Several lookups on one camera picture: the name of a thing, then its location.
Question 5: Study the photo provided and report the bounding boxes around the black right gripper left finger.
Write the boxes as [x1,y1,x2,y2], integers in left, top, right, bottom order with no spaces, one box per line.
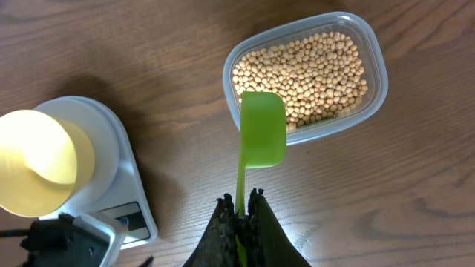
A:
[183,193,241,267]

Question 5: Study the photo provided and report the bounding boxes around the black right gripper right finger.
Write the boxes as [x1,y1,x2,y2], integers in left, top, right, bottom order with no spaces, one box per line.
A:
[240,188,310,267]

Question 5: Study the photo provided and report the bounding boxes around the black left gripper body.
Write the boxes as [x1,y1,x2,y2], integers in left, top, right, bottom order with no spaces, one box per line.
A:
[0,213,155,267]

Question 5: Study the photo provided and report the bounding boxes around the green plastic measuring scoop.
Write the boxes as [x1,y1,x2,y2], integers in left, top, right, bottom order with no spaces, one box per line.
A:
[235,92,286,266]

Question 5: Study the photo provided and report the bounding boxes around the white digital kitchen scale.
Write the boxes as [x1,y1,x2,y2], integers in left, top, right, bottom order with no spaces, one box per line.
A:
[35,96,157,249]

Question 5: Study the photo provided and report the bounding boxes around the yellow plastic bowl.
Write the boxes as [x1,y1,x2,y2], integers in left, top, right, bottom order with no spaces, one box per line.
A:
[1,110,95,217]

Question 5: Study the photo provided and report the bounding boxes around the clear container of soybeans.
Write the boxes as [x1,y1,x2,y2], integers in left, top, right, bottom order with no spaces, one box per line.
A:
[223,12,389,145]

